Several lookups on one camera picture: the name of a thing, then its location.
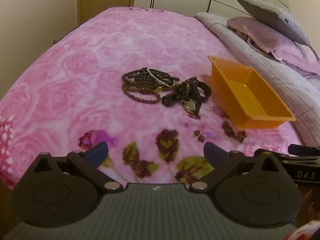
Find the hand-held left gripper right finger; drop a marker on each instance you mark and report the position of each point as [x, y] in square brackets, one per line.
[213, 152]

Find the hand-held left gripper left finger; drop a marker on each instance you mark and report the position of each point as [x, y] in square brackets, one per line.
[97, 152]

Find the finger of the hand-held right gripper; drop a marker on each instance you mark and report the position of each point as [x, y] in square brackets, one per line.
[301, 150]

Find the gold-faced black wristwatch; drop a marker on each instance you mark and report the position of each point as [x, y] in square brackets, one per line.
[190, 106]

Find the black bangle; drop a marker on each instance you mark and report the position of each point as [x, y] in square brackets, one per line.
[203, 88]

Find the orange plastic tray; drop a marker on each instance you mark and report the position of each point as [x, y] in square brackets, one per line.
[250, 97]

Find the black fitness band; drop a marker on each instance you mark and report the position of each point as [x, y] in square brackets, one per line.
[171, 98]

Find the person's right hand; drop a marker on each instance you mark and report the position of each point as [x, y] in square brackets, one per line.
[311, 203]

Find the red patterned clothing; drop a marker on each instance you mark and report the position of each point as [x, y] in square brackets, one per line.
[305, 231]

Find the grey striped quilt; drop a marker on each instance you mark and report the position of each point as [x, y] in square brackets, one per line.
[282, 80]

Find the pink floral blanket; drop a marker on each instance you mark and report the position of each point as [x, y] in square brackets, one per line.
[87, 67]

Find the purple pillow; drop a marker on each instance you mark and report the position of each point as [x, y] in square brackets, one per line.
[265, 33]

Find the grey pillow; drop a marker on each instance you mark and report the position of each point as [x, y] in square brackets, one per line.
[272, 13]

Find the round white wall disc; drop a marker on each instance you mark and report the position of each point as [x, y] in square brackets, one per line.
[282, 2]

